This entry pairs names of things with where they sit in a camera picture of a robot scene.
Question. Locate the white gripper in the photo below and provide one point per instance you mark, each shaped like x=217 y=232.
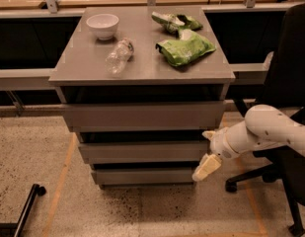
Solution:
x=221 y=145

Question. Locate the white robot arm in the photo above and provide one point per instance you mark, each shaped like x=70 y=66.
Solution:
x=264 y=127

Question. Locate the grey top drawer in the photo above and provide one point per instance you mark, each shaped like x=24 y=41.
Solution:
x=144 y=116

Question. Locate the grey drawer cabinet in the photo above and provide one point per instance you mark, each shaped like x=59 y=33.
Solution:
x=81 y=77

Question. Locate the black office chair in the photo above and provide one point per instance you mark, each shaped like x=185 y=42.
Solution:
x=285 y=87

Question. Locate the large green chip bag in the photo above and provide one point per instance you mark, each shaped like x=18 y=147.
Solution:
x=188 y=47

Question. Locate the clear plastic bottle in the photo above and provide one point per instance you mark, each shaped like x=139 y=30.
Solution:
x=118 y=58

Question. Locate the small green chip bag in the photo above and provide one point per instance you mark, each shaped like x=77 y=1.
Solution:
x=173 y=23

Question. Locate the white ceramic bowl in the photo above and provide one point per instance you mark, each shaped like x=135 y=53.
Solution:
x=103 y=26

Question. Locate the black chair base leg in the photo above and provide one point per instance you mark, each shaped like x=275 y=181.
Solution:
x=15 y=229

